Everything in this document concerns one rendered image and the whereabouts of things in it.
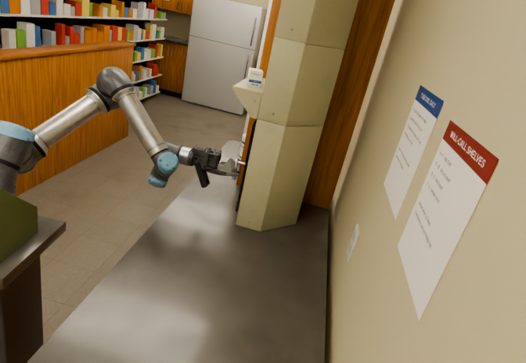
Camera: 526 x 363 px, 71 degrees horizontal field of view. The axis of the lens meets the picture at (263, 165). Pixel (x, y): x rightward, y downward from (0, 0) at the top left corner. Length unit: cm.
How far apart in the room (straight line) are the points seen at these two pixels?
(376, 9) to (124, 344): 148
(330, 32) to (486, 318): 109
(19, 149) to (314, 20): 104
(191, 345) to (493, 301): 80
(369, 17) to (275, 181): 78
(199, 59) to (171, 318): 574
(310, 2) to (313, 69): 22
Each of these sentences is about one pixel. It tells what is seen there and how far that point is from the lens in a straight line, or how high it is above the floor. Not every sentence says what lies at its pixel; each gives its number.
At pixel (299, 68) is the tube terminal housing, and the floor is 163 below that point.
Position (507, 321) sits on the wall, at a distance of 47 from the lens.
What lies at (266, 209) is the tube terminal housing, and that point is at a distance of 152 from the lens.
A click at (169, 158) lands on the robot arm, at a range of 140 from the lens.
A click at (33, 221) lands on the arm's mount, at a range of 145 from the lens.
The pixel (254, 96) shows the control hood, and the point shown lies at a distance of 137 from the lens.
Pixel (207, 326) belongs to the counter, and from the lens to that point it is 115.
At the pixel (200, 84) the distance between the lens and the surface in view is 666.
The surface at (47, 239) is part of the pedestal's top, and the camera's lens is 146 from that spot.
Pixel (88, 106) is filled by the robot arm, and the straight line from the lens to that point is 159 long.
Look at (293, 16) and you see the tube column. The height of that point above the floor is 178.
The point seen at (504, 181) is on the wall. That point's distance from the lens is 52.
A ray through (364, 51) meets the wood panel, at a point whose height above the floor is 171.
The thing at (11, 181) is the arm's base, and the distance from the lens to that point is 138.
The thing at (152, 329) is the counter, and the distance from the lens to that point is 114.
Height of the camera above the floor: 179
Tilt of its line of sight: 23 degrees down
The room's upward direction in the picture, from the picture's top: 13 degrees clockwise
